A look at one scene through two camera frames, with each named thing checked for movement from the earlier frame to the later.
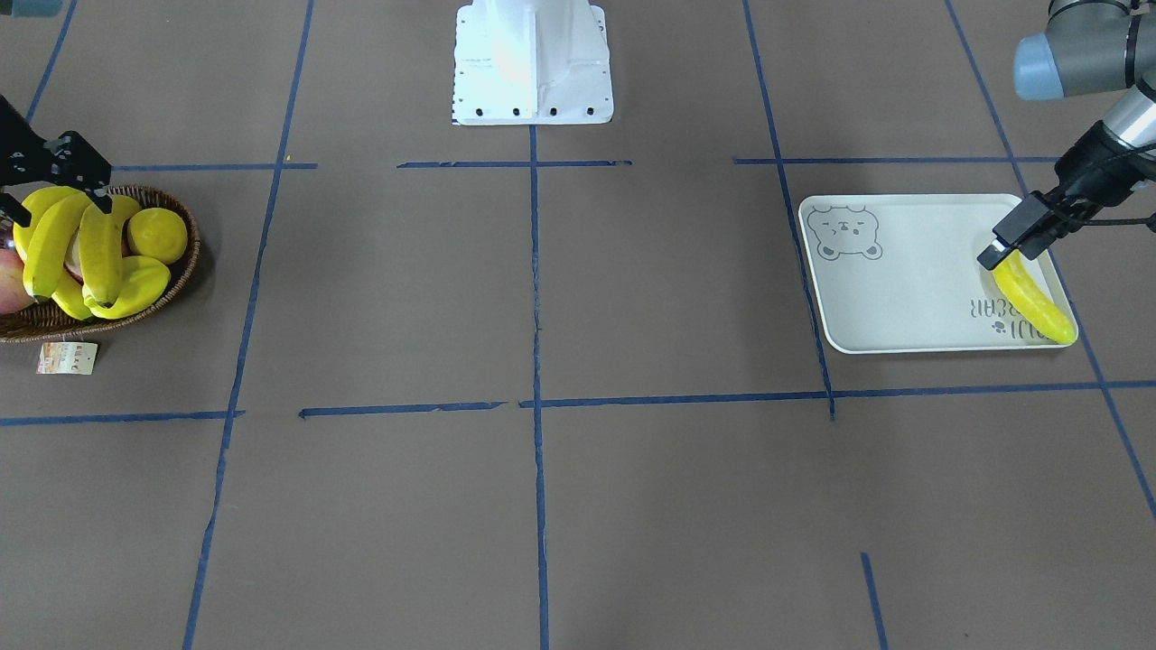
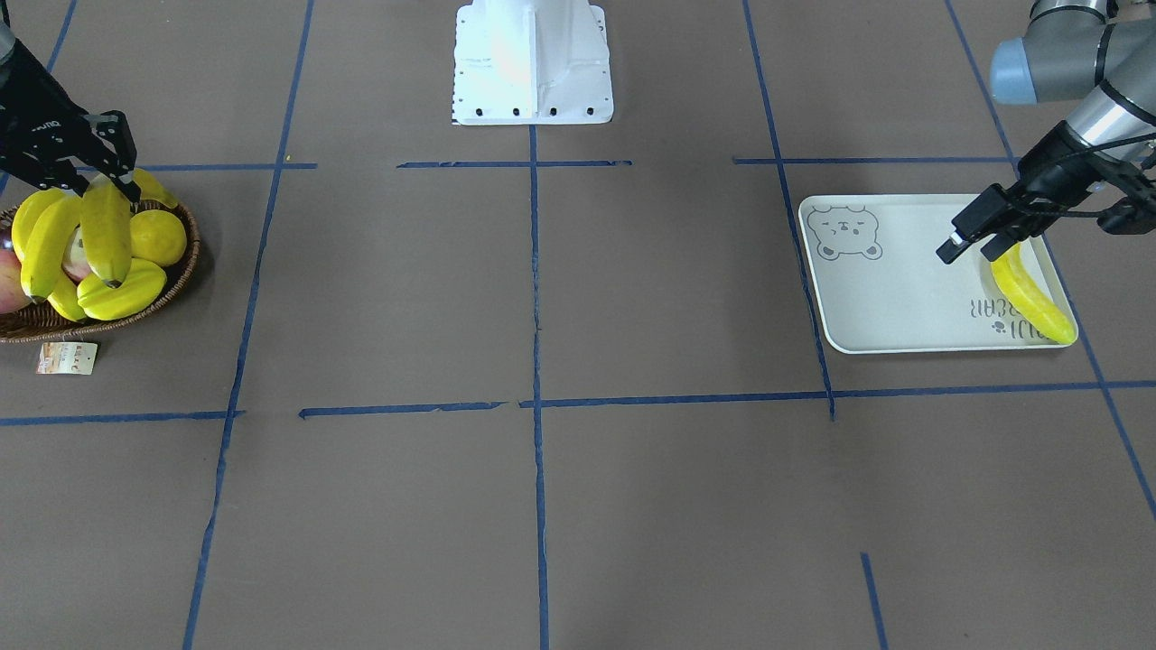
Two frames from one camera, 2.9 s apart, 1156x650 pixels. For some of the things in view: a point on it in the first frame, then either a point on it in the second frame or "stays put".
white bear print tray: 901,273 stays put
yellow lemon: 158,232 stays put
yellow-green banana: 1031,304 stays put
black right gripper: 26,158 to 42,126
